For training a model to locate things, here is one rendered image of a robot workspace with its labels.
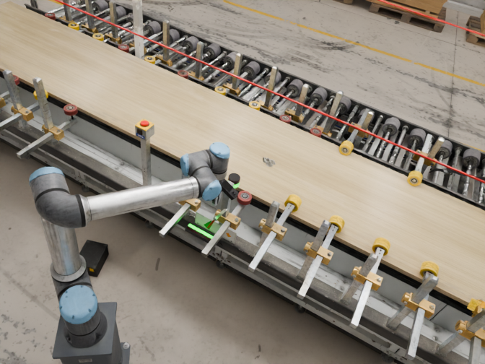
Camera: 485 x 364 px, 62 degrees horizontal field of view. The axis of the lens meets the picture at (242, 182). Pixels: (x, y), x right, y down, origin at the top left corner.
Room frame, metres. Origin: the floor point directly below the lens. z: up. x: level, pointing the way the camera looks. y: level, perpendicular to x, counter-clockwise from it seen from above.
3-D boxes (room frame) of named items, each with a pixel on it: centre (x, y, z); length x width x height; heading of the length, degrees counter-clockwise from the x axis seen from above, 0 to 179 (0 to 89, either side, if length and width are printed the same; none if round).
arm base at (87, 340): (0.74, 0.58, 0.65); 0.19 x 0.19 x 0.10
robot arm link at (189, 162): (1.23, 0.21, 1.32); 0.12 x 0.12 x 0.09; 37
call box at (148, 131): (1.54, 0.54, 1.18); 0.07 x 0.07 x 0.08; 70
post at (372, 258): (1.11, -0.64, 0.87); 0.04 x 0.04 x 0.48; 70
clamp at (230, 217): (1.36, 0.04, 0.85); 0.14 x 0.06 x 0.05; 70
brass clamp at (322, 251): (1.19, -0.43, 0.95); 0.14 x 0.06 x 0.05; 70
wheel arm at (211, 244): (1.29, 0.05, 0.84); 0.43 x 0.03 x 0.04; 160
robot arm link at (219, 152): (1.31, 0.13, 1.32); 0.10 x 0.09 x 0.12; 127
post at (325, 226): (1.19, -0.41, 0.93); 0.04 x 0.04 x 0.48; 70
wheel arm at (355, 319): (1.08, -0.67, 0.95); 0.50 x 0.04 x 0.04; 160
